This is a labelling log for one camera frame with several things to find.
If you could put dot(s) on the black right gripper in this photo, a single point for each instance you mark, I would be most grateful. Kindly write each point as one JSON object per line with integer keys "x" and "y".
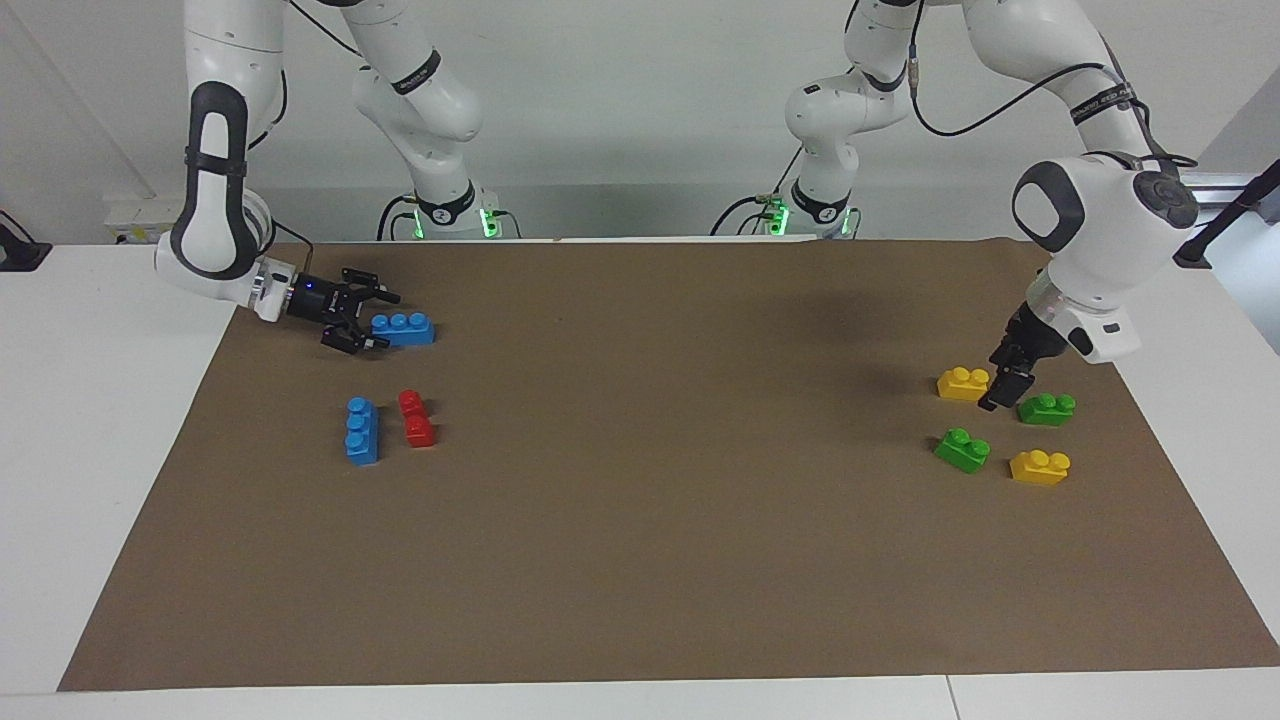
{"x": 315, "y": 298}

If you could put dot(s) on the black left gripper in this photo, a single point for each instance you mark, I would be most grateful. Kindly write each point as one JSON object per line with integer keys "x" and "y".
{"x": 1030, "y": 345}

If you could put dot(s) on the blue three-stud toy brick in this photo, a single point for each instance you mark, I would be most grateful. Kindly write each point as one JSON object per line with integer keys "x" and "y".
{"x": 362, "y": 440}
{"x": 405, "y": 333}

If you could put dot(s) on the green two-stud toy brick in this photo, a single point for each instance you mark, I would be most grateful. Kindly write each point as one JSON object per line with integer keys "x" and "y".
{"x": 1048, "y": 412}
{"x": 965, "y": 455}

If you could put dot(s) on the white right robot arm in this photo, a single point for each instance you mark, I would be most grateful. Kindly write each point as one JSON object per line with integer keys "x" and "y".
{"x": 215, "y": 200}

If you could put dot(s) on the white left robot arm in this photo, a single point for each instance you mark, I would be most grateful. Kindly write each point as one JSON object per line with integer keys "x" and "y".
{"x": 1100, "y": 230}

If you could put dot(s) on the yellow two-stud toy brick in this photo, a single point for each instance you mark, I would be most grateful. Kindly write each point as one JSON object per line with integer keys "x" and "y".
{"x": 960, "y": 386}
{"x": 1040, "y": 470}

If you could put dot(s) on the red single-stud toy brick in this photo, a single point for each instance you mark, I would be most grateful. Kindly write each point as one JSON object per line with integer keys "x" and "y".
{"x": 421, "y": 433}
{"x": 411, "y": 405}

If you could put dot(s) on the black table clamp with rod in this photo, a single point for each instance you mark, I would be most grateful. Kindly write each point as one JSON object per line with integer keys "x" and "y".
{"x": 1190, "y": 252}

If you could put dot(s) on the brown paper table mat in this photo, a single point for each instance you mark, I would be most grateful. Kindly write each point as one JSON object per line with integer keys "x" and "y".
{"x": 650, "y": 550}

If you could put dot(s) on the black table clamp mount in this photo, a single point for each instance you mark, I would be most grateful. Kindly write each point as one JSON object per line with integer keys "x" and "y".
{"x": 22, "y": 255}

